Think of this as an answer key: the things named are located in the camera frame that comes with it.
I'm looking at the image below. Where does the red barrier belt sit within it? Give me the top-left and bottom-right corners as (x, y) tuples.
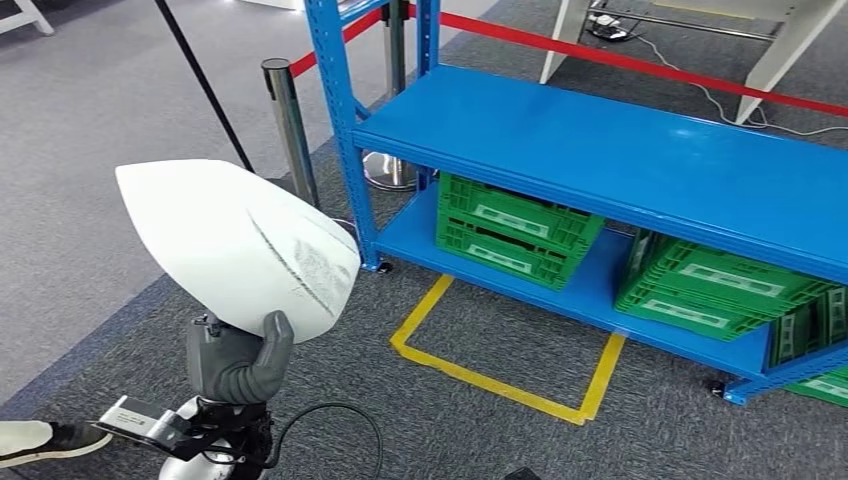
(407, 3), (848, 119)
(289, 7), (386, 79)

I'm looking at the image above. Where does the chrome stanchion post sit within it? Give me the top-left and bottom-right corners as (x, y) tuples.
(362, 0), (420, 193)
(261, 58), (321, 210)

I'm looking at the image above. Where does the white desk frame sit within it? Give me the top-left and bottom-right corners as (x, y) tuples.
(539, 0), (848, 126)

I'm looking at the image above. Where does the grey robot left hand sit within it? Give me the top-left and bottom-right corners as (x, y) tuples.
(186, 309), (296, 407)

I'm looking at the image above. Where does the green folding crate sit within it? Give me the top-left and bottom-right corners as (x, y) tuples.
(625, 231), (837, 313)
(614, 278), (796, 342)
(784, 369), (848, 409)
(768, 286), (848, 369)
(437, 173), (605, 256)
(435, 218), (588, 291)

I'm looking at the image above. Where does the black slanted pole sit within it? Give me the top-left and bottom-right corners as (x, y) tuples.
(153, 0), (256, 175)

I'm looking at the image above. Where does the white curved panel part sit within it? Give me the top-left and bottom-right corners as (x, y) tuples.
(115, 158), (362, 344)

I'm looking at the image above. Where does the yellow tape square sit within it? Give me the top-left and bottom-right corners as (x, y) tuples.
(389, 274), (627, 427)

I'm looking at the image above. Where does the white power strip with plugs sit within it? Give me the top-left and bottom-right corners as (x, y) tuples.
(588, 11), (639, 42)

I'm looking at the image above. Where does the thin white cable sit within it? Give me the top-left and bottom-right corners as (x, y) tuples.
(632, 33), (848, 138)

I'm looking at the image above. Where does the blue metal shelf rack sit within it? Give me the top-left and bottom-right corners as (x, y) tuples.
(304, 0), (848, 407)

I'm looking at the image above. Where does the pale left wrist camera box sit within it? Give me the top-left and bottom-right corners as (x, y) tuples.
(99, 396), (200, 458)

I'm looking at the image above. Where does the white furniture leg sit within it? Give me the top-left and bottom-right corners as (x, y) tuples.
(0, 0), (56, 36)

